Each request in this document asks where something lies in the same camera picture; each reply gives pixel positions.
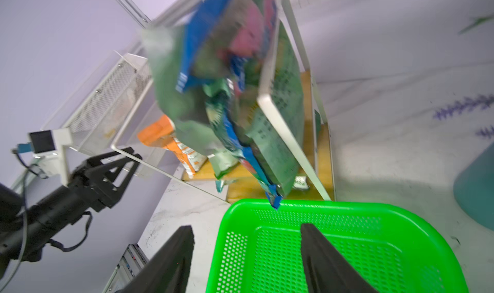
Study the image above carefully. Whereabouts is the orange fertilizer bag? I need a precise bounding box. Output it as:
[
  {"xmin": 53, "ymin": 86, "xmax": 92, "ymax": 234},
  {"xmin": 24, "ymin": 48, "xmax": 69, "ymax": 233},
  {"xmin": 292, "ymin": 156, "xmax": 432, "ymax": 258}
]
[{"xmin": 138, "ymin": 115, "xmax": 207, "ymax": 178}]

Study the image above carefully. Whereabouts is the white wooden two-tier shelf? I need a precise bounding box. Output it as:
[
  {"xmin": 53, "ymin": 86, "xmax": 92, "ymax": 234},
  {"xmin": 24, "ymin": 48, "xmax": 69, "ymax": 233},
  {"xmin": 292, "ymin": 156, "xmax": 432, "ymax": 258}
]
[{"xmin": 111, "ymin": 0, "xmax": 336, "ymax": 204}]

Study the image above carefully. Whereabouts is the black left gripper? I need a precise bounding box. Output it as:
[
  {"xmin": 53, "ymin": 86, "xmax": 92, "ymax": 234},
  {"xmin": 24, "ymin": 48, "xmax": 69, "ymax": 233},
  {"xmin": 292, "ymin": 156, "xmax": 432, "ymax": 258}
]
[{"xmin": 68, "ymin": 147, "xmax": 142, "ymax": 212}]

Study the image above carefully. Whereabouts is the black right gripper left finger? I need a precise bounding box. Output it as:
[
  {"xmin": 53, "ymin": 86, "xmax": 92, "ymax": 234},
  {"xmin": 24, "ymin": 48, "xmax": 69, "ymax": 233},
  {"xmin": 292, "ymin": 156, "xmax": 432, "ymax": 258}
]
[{"xmin": 121, "ymin": 226, "xmax": 194, "ymax": 293}]

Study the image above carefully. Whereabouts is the green blue fertilizer bag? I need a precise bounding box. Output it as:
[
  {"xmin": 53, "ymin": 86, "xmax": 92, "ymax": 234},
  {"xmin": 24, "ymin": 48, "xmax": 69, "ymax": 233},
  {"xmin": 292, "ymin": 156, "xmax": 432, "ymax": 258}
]
[{"xmin": 141, "ymin": 0, "xmax": 304, "ymax": 208}]

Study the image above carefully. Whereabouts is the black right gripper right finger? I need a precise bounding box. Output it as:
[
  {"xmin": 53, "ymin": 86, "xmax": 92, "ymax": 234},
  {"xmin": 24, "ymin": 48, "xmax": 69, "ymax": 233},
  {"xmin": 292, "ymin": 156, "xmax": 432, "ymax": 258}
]
[{"xmin": 301, "ymin": 223, "xmax": 376, "ymax": 292}]

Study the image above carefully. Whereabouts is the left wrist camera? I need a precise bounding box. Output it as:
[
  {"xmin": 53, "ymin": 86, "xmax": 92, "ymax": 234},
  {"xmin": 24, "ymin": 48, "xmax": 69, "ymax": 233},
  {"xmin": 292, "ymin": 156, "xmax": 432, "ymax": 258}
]
[{"xmin": 11, "ymin": 128, "xmax": 73, "ymax": 186}]

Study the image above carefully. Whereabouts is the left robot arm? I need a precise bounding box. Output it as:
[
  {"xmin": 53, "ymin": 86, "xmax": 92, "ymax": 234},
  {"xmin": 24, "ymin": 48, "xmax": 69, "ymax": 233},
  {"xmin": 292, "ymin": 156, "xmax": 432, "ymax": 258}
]
[{"xmin": 1, "ymin": 148, "xmax": 142, "ymax": 274}]

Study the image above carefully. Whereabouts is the white mesh wall organizer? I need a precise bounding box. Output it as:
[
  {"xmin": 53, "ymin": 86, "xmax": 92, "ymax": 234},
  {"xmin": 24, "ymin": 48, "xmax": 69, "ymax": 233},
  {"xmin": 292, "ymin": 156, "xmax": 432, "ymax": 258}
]
[{"xmin": 41, "ymin": 51, "xmax": 151, "ymax": 155}]

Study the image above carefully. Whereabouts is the teal plant pot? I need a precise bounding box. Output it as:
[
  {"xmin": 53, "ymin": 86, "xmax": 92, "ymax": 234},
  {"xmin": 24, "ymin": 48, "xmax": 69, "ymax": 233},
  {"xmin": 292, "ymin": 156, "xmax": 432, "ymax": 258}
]
[{"xmin": 454, "ymin": 144, "xmax": 494, "ymax": 230}]

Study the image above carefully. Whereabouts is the green plastic basket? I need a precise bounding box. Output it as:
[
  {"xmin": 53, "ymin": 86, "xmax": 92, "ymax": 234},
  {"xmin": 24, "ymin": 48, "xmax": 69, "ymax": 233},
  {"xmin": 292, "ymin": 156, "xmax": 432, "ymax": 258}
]
[{"xmin": 207, "ymin": 199, "xmax": 468, "ymax": 292}]

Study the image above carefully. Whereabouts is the purple lavender sprig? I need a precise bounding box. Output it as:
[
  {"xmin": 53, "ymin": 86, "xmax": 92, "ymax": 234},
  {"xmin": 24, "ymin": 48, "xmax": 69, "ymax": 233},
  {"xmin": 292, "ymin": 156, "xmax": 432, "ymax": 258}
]
[{"xmin": 432, "ymin": 94, "xmax": 493, "ymax": 120}]

